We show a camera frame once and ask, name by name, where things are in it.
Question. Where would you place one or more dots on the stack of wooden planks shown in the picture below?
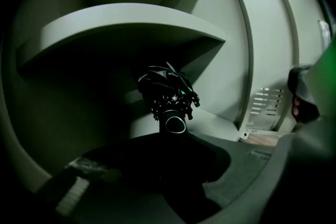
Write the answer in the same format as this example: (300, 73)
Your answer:
(262, 138)

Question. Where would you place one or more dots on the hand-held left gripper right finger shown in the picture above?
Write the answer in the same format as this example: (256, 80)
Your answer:
(262, 181)

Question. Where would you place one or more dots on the grey metal locker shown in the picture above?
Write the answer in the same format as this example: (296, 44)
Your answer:
(118, 23)

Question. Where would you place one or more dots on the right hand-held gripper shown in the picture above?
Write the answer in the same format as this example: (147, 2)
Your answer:
(302, 78)

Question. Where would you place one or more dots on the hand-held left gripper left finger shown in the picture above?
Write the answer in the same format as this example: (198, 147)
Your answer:
(76, 181)

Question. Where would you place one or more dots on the grey locker door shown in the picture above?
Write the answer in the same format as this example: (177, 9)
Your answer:
(267, 34)

